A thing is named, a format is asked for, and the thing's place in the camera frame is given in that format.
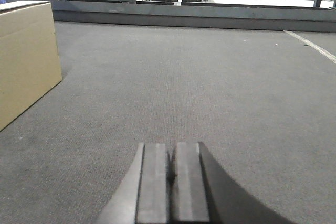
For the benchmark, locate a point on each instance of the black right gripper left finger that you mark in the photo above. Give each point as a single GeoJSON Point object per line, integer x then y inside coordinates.
{"type": "Point", "coordinates": [143, 195]}

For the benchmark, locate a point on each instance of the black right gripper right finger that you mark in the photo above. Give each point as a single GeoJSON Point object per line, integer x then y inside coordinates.
{"type": "Point", "coordinates": [203, 192]}

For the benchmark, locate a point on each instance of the brown cardboard box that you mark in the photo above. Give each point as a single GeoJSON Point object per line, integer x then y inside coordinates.
{"type": "Point", "coordinates": [30, 64]}

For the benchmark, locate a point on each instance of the grey conveyor belt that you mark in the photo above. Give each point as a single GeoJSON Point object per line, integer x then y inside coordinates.
{"type": "Point", "coordinates": [263, 102]}

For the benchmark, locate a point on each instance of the dark grey conveyor rail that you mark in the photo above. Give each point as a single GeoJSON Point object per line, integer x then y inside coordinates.
{"type": "Point", "coordinates": [197, 15]}

